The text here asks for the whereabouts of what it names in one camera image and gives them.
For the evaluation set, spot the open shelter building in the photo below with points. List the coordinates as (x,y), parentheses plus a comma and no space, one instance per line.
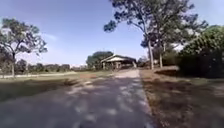
(116,60)

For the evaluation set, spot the round dark tree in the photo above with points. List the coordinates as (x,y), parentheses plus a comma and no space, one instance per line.
(96,58)

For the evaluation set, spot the tall pale-trunk tree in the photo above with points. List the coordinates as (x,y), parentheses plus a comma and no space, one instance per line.
(150,53)

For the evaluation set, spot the grey paved path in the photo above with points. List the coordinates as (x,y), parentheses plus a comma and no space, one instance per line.
(103,103)

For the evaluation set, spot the small round green bush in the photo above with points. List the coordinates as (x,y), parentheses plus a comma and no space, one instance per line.
(170,57)

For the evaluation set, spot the distant row of trees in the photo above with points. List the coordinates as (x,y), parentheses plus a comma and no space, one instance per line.
(50,67)

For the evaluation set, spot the dry brown grass ground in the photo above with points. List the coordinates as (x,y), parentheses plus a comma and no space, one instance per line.
(180,100)

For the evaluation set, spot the tall dark-crown tree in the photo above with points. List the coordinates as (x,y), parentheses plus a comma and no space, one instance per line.
(176,20)

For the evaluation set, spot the pale road strip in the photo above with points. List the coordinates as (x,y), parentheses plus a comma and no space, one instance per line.
(33,74)

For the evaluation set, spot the large green bush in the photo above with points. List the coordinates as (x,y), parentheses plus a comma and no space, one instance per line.
(203,53)

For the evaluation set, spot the spreading lone tree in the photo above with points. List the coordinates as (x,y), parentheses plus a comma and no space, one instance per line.
(18,36)

